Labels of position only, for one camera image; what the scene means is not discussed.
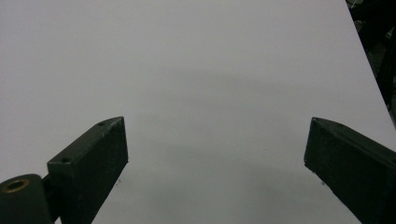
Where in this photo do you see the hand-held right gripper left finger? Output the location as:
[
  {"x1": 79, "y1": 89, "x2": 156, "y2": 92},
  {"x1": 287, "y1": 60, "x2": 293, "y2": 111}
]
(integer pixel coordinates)
[{"x1": 46, "y1": 116, "x2": 129, "y2": 224}]

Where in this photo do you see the dark metal stand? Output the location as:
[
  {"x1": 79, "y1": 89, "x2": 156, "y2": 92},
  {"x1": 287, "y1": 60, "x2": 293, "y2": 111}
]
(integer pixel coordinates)
[{"x1": 345, "y1": 0, "x2": 396, "y2": 129}]

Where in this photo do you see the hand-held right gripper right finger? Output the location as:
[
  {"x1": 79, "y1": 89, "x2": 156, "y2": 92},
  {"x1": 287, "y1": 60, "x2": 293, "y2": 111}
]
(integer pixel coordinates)
[{"x1": 304, "y1": 117, "x2": 396, "y2": 224}]

